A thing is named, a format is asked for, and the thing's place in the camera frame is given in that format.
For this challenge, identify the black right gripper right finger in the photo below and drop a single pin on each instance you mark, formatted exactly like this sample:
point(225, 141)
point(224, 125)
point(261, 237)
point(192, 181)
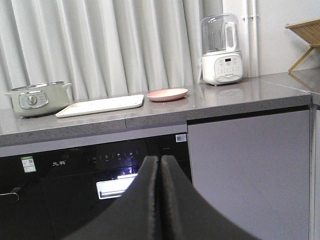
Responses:
point(185, 214)

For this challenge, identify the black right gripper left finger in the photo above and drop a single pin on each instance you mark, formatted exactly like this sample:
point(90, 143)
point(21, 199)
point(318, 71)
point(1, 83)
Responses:
point(132, 216)

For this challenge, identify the pink round plate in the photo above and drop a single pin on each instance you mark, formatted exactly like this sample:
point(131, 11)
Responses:
point(166, 95)

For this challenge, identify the cream bear serving tray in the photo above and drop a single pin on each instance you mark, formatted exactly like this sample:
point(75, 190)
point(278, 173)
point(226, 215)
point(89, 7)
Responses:
point(101, 106)

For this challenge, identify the black built-in disinfection cabinet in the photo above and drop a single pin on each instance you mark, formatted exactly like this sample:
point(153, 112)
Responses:
point(65, 190)

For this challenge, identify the grey cabinet door right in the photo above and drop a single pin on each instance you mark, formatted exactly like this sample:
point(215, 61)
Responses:
point(256, 172)

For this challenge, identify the black built-in dishwasher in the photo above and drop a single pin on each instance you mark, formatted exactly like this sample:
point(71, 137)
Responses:
point(10, 200)

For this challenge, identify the white blender machine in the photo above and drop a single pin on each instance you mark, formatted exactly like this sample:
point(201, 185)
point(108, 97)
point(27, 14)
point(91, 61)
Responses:
point(221, 58)

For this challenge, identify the white pleated curtain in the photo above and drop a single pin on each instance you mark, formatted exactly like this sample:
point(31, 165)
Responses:
point(102, 47)

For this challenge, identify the white wall pipe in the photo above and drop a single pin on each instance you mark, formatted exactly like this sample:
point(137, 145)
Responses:
point(250, 19)

